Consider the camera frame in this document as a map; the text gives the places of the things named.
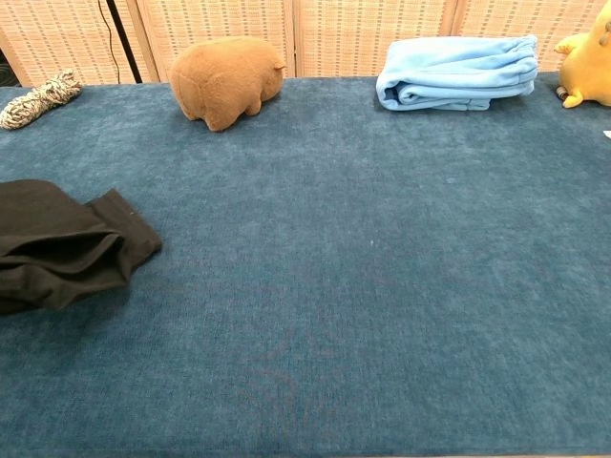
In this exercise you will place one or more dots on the black trousers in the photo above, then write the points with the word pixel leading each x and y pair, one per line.
pixel 48 224

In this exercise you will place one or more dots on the dark blue table mat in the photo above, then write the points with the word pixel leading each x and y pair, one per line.
pixel 334 286

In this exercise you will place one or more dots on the brown plush toy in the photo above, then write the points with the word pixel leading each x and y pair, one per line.
pixel 224 81

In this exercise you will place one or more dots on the bamboo folding screen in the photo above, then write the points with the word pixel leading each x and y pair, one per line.
pixel 334 38

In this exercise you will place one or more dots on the light blue folded garment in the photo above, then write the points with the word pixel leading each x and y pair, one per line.
pixel 453 71

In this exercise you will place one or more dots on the black tripod stand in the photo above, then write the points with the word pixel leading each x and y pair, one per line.
pixel 125 43

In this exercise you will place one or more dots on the yellow plush toy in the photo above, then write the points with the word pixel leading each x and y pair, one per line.
pixel 587 71

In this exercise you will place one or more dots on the black stool with chrome base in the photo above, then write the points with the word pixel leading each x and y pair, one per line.
pixel 7 74

